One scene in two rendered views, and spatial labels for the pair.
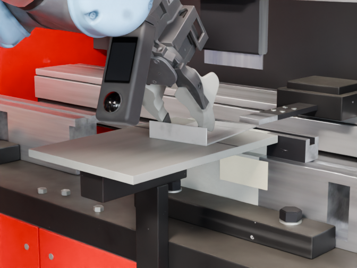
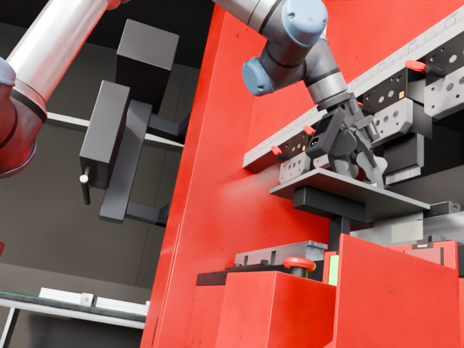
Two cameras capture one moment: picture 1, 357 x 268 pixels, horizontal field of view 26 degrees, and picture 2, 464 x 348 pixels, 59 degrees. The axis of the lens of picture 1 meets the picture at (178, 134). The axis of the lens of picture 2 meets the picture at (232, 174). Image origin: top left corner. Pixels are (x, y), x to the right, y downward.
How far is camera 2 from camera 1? 53 cm
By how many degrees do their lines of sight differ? 42
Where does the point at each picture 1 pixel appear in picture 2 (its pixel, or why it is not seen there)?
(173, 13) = (358, 117)
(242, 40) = (407, 160)
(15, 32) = (263, 77)
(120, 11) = (306, 16)
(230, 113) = not seen: hidden behind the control
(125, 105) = (321, 140)
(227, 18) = (398, 152)
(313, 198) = (454, 233)
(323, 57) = not seen: outside the picture
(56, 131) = (299, 250)
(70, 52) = not seen: hidden behind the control
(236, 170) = (402, 233)
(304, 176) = (447, 220)
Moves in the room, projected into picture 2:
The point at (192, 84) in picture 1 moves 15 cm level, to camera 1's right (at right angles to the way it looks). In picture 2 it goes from (365, 146) to (453, 143)
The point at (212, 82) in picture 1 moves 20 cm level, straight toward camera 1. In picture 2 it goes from (382, 161) to (365, 114)
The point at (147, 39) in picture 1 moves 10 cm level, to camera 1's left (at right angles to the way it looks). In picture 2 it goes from (339, 116) to (291, 119)
